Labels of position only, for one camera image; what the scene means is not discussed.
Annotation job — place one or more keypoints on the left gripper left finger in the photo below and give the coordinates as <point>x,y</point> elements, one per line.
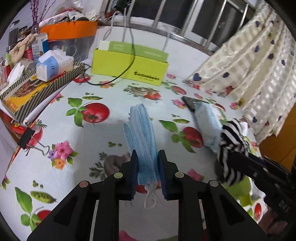
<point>135,168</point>

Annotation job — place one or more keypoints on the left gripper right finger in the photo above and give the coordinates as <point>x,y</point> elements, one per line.
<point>161,154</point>

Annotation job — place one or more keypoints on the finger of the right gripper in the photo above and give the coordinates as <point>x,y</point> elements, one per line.
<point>239,162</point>
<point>255,160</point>

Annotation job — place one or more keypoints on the blue face mask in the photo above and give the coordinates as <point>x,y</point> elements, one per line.
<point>139,137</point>

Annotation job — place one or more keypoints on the person's right hand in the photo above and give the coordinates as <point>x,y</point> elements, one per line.
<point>269,224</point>

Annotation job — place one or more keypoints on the green plastic jar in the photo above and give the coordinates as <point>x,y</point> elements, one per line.
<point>241,192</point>

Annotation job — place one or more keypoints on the wet wipes pack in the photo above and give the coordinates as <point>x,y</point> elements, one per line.
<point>208,124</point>

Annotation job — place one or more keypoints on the black smartphone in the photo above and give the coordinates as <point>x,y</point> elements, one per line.
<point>190,102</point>

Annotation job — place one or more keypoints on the heart patterned curtain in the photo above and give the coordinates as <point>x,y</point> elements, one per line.
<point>256,68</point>

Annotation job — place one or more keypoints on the lime green cardboard box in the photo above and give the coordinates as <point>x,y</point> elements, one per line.
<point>130,61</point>

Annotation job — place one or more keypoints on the striped cardboard box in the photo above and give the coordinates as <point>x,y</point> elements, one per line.
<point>22,97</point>

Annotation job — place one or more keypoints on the blue white tissue pack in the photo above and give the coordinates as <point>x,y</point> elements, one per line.
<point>52,64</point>

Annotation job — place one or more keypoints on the orange storage box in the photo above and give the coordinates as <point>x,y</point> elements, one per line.
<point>70,30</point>

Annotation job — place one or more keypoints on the purple decorative branches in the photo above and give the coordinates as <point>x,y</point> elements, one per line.
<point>34,7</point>

